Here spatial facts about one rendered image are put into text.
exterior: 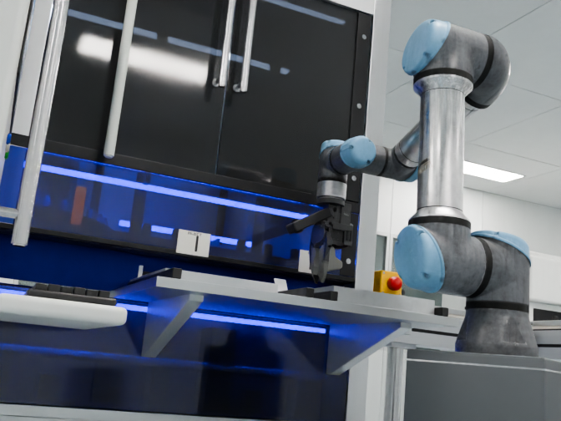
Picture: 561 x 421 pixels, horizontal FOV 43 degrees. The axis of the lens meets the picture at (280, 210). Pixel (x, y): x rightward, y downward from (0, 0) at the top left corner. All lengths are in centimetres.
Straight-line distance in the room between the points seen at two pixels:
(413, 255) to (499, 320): 20
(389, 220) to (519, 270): 628
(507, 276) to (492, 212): 715
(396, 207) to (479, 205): 114
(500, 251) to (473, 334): 16
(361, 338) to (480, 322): 49
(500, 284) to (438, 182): 22
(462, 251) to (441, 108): 28
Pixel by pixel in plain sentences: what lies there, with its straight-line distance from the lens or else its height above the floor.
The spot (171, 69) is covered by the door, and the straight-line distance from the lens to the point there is 190.
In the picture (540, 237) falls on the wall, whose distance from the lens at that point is 895.
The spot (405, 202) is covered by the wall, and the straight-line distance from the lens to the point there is 778.
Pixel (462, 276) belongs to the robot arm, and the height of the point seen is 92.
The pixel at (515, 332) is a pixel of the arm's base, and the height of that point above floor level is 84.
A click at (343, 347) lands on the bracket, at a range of 185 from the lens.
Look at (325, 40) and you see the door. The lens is 212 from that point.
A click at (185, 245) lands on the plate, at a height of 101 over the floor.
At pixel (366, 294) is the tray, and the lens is 155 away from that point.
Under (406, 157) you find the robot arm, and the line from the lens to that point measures 172.
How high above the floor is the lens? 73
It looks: 13 degrees up
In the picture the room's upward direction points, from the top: 5 degrees clockwise
